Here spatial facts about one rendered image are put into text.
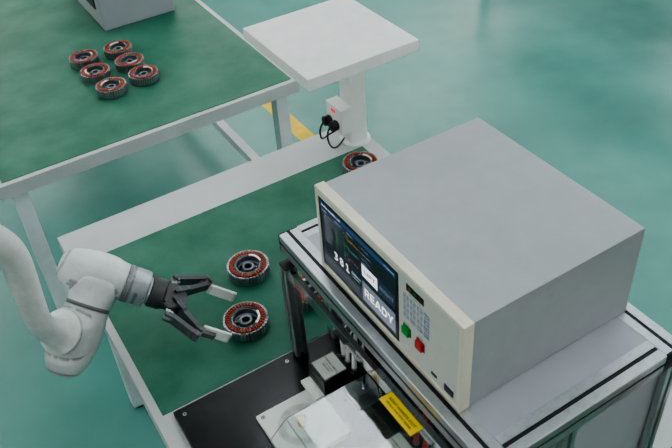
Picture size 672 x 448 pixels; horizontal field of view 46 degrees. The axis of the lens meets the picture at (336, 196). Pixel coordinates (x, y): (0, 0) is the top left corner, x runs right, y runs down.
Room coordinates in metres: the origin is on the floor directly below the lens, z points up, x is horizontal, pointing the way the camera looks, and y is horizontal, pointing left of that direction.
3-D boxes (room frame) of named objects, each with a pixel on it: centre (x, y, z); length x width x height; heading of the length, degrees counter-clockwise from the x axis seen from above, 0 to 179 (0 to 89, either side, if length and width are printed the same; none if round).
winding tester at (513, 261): (1.07, -0.24, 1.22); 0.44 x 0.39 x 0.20; 29
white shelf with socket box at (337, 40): (2.00, -0.01, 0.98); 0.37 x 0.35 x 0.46; 29
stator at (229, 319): (1.35, 0.25, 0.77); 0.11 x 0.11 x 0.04
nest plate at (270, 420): (1.03, 0.11, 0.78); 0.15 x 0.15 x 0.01; 29
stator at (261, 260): (1.55, 0.25, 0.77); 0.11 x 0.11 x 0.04
